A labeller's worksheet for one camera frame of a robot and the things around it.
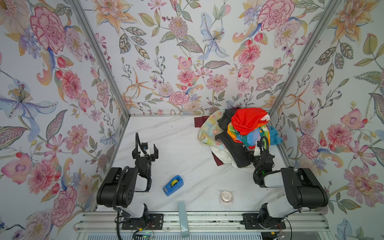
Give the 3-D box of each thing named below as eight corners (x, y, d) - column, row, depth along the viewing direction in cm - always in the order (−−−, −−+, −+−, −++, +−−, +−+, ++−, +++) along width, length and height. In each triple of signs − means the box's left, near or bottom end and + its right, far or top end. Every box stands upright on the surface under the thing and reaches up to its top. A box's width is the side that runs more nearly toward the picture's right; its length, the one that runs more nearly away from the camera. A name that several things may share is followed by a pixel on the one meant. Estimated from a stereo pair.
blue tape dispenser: (167, 197, 83) (166, 195, 79) (161, 189, 86) (160, 186, 82) (184, 183, 88) (184, 180, 84) (179, 176, 91) (178, 173, 87)
